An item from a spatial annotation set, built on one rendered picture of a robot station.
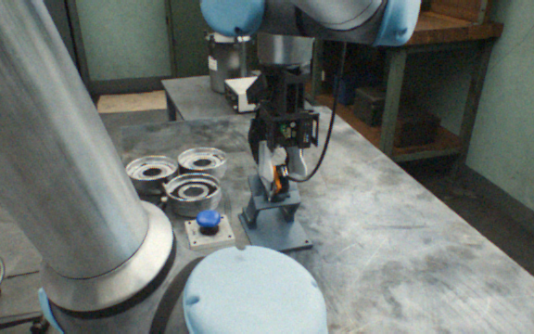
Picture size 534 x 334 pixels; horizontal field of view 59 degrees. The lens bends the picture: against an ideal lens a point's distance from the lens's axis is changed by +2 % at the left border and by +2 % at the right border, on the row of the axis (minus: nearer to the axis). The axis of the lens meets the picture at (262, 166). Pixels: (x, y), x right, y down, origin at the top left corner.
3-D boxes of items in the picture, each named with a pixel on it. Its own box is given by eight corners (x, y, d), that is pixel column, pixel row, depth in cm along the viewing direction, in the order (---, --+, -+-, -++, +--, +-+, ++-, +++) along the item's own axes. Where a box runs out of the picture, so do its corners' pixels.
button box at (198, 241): (185, 243, 80) (184, 219, 78) (226, 236, 82) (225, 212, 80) (193, 273, 73) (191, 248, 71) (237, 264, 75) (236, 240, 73)
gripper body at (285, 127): (269, 158, 65) (269, 73, 60) (252, 134, 73) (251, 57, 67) (319, 150, 67) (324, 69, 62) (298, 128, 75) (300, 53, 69)
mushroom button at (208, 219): (196, 235, 78) (194, 210, 76) (219, 230, 79) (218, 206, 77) (199, 249, 75) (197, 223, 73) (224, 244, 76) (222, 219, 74)
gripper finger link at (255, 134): (247, 165, 72) (253, 111, 68) (245, 160, 73) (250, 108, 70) (276, 163, 74) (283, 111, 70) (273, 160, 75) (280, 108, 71)
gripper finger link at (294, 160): (297, 201, 73) (292, 149, 68) (284, 184, 78) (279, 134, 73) (315, 197, 73) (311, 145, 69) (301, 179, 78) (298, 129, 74)
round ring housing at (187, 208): (217, 187, 97) (216, 170, 95) (225, 214, 88) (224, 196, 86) (166, 194, 95) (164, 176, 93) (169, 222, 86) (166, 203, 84)
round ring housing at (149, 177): (119, 182, 99) (116, 164, 97) (164, 167, 105) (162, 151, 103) (141, 202, 92) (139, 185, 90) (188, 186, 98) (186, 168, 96)
